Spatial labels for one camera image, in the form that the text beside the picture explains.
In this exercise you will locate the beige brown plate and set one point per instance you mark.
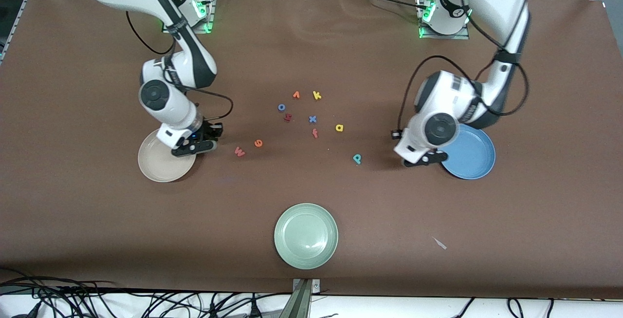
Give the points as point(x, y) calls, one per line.
point(158, 164)

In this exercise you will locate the red foam letter w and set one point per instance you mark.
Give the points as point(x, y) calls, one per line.
point(239, 152)

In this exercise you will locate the maroon foam letter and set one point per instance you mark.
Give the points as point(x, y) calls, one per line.
point(287, 117)

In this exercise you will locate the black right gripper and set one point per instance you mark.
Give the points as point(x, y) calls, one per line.
point(210, 131)

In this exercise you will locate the teal foam letter p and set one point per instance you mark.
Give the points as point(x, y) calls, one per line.
point(357, 158)

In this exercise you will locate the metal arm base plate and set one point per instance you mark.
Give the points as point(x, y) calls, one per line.
point(207, 27)
point(462, 35)

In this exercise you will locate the pale green plate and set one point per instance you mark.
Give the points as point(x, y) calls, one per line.
point(305, 236)

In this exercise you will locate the brown table cover sheet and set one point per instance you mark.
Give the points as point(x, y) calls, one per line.
point(311, 186)

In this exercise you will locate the blue plate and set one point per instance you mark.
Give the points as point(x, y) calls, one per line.
point(472, 157)

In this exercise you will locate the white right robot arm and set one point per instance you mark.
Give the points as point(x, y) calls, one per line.
point(165, 96)

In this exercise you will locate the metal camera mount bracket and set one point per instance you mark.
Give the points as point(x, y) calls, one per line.
point(302, 303)

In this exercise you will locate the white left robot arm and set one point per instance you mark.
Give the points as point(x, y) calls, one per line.
point(440, 128)

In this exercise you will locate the white paper scrap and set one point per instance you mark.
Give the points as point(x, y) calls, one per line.
point(440, 244)

